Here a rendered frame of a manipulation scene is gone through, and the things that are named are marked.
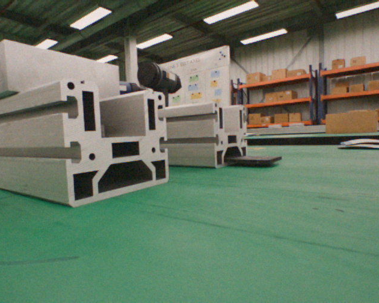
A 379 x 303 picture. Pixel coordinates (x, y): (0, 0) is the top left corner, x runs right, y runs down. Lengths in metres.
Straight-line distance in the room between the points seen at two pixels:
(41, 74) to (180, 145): 0.18
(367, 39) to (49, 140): 10.93
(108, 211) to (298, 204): 0.11
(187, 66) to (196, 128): 3.54
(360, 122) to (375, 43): 8.86
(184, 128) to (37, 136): 0.19
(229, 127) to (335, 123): 1.85
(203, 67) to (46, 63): 3.48
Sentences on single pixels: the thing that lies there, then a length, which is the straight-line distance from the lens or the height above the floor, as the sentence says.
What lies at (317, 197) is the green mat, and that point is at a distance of 0.19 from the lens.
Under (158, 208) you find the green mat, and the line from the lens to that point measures 0.16.
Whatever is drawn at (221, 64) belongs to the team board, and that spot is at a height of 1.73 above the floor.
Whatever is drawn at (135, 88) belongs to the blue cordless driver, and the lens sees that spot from 0.83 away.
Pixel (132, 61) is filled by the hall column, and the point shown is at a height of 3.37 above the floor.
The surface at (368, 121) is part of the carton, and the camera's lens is 2.17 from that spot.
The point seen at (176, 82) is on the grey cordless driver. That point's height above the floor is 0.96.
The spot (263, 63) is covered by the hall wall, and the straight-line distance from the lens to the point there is 11.73.
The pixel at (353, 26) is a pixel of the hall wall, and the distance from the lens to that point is 11.23.
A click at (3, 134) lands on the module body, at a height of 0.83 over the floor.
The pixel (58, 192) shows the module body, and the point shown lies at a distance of 0.20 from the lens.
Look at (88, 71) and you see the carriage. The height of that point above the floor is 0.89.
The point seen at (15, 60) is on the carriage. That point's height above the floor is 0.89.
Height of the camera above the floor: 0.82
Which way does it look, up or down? 3 degrees down
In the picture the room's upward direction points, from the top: 3 degrees counter-clockwise
